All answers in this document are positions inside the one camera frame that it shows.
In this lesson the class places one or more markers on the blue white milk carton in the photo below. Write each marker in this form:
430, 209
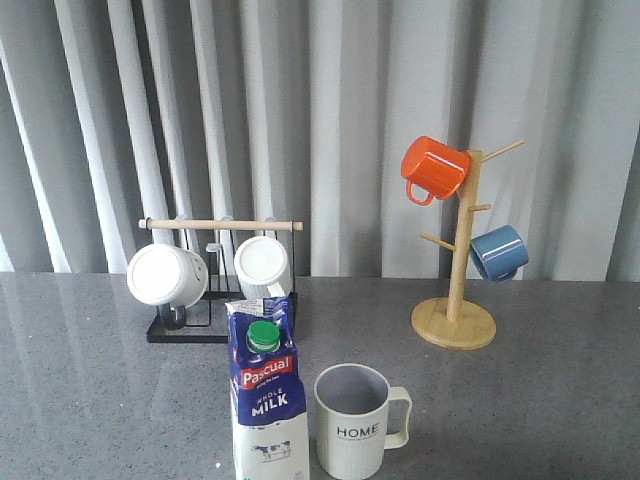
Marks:
267, 397

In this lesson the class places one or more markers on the cream HOME mug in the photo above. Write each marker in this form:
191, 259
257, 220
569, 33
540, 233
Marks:
359, 416

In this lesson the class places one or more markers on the white ribbed mug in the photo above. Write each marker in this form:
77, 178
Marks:
262, 267

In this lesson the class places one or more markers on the orange mug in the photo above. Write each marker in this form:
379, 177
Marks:
433, 170

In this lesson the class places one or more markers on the wooden mug tree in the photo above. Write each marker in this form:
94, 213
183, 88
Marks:
452, 322

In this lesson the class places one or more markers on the white round smiley mug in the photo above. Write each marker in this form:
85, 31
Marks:
164, 274

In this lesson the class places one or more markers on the blue mug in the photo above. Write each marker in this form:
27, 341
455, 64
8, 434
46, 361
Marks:
498, 254

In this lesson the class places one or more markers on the grey pleated curtain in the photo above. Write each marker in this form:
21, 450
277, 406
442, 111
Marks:
113, 111

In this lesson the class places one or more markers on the black wire mug rack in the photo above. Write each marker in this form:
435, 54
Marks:
205, 322

